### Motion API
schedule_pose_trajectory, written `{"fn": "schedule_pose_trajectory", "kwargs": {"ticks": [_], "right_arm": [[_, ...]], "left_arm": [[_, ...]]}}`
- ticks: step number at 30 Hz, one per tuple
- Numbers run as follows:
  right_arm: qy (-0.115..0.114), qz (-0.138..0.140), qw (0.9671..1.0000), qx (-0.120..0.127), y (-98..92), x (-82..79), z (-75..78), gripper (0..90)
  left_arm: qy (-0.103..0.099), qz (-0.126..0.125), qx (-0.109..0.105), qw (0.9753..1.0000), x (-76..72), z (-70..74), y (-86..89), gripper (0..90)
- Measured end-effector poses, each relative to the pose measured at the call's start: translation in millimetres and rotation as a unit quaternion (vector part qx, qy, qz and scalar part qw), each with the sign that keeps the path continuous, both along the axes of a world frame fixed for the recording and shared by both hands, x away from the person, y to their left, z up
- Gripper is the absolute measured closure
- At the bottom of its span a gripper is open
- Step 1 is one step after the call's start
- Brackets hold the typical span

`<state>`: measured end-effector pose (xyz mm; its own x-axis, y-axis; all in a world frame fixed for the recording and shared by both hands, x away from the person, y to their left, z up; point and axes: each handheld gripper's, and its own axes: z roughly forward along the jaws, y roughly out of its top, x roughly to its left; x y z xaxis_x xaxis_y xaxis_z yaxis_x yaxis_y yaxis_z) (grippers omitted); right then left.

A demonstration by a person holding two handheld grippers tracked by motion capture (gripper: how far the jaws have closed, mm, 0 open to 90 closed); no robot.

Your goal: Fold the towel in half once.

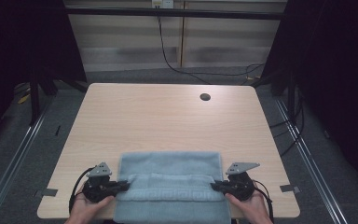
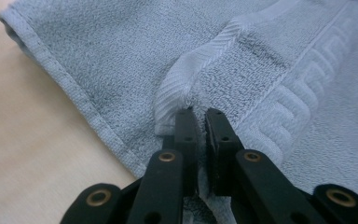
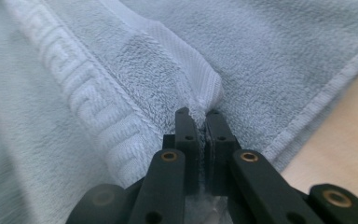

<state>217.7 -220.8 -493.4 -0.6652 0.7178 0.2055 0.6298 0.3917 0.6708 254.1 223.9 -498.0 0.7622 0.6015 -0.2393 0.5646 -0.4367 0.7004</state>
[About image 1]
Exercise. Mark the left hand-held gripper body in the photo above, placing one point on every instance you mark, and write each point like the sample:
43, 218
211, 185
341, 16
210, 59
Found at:
98, 189

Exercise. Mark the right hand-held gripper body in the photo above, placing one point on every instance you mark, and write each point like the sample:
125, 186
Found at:
240, 186

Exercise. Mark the light blue towel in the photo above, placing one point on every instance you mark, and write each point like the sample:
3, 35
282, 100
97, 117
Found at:
171, 186

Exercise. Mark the person's left hand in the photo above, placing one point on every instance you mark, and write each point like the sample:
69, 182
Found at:
87, 210

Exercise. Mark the person's right hand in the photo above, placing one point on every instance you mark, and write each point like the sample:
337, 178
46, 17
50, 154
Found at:
250, 208

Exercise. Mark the grey tape strip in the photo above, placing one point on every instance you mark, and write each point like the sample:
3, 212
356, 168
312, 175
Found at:
46, 193
290, 188

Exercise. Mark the dark round table grommet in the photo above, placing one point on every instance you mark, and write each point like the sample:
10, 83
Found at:
205, 96

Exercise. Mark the black metal stand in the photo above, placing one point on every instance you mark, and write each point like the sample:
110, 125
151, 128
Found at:
291, 96
34, 99

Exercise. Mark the yellow floor object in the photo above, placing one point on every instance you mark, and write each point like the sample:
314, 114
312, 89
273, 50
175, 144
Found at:
23, 99

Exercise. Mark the black curtain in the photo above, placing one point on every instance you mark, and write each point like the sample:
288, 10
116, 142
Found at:
338, 77
21, 46

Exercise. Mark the metal floor rail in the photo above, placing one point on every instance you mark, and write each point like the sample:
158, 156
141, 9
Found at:
12, 161
310, 161

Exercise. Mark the black horizontal frame bar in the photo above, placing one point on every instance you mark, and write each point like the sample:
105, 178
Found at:
174, 13

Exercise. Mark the white wall socket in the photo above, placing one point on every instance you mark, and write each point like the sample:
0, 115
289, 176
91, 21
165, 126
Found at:
163, 3

